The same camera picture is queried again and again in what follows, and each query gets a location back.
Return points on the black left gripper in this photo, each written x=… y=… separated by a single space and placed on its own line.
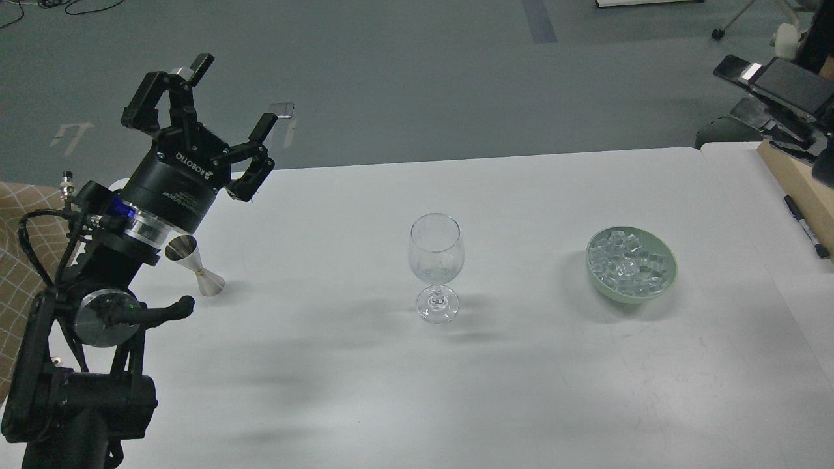
x=177 y=181

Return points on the steel double jigger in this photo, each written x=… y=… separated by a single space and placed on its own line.
x=184 y=251

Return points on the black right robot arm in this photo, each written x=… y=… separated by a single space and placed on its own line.
x=790 y=106

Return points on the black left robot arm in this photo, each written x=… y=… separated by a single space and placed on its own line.
x=77 y=388

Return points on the clear wine glass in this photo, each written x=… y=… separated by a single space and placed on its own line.
x=436 y=256

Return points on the clear ice cubes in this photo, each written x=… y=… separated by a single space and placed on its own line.
x=629 y=264

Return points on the tan checkered chair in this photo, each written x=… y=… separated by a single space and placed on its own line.
x=19 y=280

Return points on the green bowl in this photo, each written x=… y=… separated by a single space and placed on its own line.
x=603 y=283

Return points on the white office chair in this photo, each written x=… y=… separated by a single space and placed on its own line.
x=788 y=37

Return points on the light wooden box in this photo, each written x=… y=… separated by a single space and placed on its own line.
x=814 y=199

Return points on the person in dark clothes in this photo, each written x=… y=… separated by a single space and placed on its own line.
x=814 y=54

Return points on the black marker pen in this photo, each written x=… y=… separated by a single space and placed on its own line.
x=821 y=251

